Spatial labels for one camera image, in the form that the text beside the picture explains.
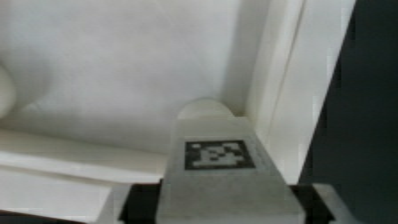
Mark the white square tabletop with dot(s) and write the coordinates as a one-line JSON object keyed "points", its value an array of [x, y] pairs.
{"points": [[109, 61]]}

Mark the white leg with tag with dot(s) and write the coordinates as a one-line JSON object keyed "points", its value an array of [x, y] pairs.
{"points": [[223, 186]]}

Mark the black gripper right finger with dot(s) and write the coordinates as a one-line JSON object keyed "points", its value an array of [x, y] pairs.
{"points": [[322, 203]]}

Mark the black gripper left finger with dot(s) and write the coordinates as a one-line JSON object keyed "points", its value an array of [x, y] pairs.
{"points": [[132, 204]]}

